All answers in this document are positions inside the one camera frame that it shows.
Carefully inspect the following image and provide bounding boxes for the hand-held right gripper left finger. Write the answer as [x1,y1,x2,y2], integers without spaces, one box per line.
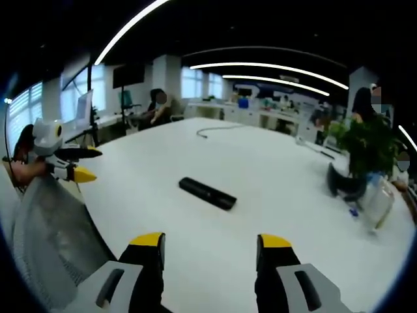
[66,231,166,313]

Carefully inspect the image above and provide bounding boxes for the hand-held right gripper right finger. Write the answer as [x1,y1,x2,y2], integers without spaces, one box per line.
[254,233,354,313]

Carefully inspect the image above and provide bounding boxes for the black remote control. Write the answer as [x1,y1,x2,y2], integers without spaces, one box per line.
[178,177,238,212]

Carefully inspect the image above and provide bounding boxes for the person's left hand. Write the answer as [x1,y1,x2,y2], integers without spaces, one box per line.
[14,161,58,186]

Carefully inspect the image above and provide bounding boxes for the white board on stand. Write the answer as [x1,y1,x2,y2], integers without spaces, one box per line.
[74,89,94,130]

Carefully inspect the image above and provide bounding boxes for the green office chair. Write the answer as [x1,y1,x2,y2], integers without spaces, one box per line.
[117,90,143,115]

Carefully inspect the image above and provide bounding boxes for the grey mesh office chair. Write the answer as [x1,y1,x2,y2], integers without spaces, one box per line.
[11,177,118,310]

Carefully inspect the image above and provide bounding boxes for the black monitor screen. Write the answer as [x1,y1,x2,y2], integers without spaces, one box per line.
[112,63,145,89]

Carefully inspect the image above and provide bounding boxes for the black curved object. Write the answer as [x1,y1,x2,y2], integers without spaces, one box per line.
[326,162,369,201]

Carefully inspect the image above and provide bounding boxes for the clear plastic bottle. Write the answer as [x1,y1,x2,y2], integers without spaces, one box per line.
[348,172,397,234]

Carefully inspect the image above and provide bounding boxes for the black flat object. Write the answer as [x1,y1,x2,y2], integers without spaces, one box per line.
[309,143,336,160]

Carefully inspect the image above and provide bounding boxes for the green potted plant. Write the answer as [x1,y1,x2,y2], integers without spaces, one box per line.
[328,113,408,179]

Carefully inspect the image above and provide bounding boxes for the white office desk row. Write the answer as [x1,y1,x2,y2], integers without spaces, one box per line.
[187,99,319,140]

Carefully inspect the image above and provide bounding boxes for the black thin cable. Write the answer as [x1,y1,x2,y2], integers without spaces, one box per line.
[3,97,25,193]

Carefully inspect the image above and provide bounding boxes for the grey cable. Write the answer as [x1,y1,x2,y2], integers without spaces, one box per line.
[196,125,245,140]

